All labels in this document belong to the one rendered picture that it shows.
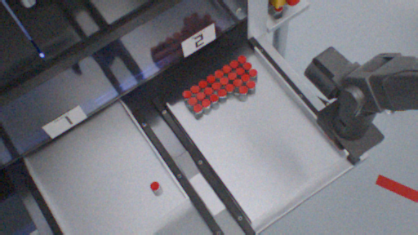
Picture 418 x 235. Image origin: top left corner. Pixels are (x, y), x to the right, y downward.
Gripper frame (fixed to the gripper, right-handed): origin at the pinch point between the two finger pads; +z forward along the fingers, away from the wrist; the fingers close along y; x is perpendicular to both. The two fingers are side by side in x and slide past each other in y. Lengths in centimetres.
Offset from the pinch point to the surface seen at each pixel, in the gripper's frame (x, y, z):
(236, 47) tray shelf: -3.0, 38.9, 20.9
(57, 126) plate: 43, 38, 6
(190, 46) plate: 9.5, 38.2, 6.8
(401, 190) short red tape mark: -45, -7, 108
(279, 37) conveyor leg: -30, 53, 60
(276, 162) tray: 7.3, 8.5, 20.1
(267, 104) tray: 0.1, 21.6, 20.4
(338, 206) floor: -22, 2, 108
